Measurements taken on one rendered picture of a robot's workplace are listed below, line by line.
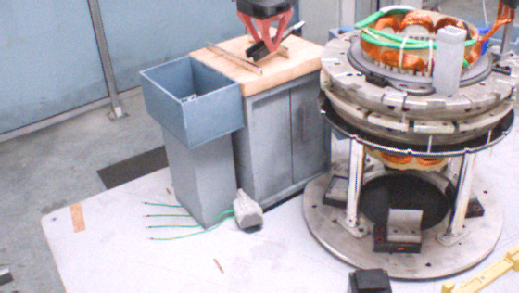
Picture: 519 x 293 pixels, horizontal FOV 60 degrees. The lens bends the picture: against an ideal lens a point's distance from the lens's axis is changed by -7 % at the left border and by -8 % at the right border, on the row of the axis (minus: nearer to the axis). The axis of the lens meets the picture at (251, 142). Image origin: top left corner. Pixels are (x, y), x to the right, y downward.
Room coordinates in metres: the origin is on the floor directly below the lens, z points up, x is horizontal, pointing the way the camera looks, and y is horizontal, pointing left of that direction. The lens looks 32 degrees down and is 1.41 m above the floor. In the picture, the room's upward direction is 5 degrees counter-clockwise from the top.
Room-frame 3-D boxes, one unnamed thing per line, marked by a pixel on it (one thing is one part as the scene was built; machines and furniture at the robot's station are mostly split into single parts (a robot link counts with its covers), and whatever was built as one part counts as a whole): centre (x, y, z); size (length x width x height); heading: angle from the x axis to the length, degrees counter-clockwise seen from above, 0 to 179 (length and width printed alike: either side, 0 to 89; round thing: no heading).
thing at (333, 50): (0.70, -0.28, 1.09); 0.32 x 0.32 x 0.01
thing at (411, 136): (0.70, -0.28, 1.05); 0.29 x 0.29 x 0.06
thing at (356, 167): (0.64, -0.17, 0.91); 0.02 x 0.02 x 0.21
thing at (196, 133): (0.76, 0.10, 0.92); 0.17 x 0.11 x 0.28; 32
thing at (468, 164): (0.58, -0.34, 0.91); 0.02 x 0.02 x 0.21
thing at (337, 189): (0.72, -0.16, 0.83); 0.05 x 0.04 x 0.02; 154
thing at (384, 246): (0.58, -0.24, 0.81); 0.08 x 0.05 x 0.02; 78
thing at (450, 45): (0.58, -0.28, 1.14); 0.03 x 0.03 x 0.09; 36
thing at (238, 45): (0.84, -0.03, 1.05); 0.20 x 0.19 x 0.02; 122
